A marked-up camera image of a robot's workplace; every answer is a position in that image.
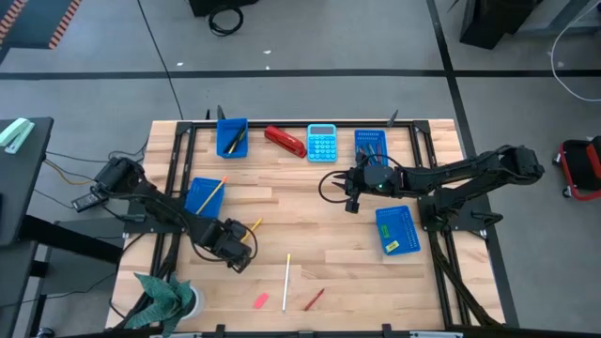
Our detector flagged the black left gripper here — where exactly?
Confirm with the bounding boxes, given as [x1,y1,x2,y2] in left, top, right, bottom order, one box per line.
[205,218,258,275]

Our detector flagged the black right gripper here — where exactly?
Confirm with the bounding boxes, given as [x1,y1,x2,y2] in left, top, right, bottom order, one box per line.
[331,163,400,213]

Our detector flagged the yellow pencil with orange eraser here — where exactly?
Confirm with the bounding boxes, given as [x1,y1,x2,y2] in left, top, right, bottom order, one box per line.
[195,176,230,216]
[241,218,264,243]

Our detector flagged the yellow pen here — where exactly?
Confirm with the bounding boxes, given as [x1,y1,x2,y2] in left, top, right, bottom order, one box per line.
[228,131,246,155]

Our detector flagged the light blue calculator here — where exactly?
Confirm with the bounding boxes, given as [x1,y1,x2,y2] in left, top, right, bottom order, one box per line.
[306,123,339,163]

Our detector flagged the blue slotted plastic bin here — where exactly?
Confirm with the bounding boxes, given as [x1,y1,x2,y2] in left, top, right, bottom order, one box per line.
[375,204,423,257]
[353,129,390,169]
[215,116,249,160]
[184,177,225,220]

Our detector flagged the white pencil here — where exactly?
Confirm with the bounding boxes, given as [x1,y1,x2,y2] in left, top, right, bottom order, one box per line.
[281,253,292,314]

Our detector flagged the red stapler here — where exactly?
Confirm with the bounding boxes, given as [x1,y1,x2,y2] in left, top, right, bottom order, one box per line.
[263,124,308,160]

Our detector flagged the white plant pot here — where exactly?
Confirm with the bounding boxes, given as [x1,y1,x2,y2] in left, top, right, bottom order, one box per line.
[180,281,207,321]

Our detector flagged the red pen bottom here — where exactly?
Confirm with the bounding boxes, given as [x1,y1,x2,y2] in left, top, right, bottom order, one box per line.
[302,287,327,313]

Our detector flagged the green leafy plant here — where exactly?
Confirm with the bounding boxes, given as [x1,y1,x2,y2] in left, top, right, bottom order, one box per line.
[124,271,196,337]

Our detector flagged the black power adapter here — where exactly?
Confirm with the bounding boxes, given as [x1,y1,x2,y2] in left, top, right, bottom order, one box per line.
[70,191,102,213]

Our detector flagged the black equipment box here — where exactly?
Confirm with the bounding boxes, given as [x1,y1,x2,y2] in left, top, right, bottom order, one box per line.
[188,0,260,18]

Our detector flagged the black cabinet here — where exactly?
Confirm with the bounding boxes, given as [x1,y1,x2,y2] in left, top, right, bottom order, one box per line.
[458,0,537,51]

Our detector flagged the black side table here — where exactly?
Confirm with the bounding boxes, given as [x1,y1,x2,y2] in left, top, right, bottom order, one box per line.
[0,115,124,338]

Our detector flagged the red black rolling stool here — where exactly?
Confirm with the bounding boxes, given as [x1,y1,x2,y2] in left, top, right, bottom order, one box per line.
[551,134,601,203]

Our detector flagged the mint green stapler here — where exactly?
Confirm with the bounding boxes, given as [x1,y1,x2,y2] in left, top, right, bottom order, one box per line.
[0,117,36,155]

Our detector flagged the orange striped black mat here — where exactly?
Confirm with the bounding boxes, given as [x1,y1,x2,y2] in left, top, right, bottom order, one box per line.
[0,0,84,51]

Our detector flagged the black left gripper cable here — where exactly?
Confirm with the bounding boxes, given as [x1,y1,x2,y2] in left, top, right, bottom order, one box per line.
[193,219,259,263]

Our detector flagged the black aluminium rig frame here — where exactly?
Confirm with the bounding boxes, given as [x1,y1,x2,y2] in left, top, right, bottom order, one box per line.
[105,105,507,338]

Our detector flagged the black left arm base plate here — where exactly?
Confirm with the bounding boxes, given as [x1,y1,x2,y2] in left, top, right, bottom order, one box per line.
[116,201,189,235]

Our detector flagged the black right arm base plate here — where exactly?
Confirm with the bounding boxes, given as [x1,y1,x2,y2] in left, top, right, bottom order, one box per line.
[417,194,504,232]

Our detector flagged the coiled black cable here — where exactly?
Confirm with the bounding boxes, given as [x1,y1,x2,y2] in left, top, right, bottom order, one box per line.
[208,3,245,38]

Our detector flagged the white floor cable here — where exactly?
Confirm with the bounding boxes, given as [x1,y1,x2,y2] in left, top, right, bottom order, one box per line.
[549,3,601,102]

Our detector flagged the grey metal table frame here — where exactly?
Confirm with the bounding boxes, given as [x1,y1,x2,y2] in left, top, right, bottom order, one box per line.
[514,0,601,39]

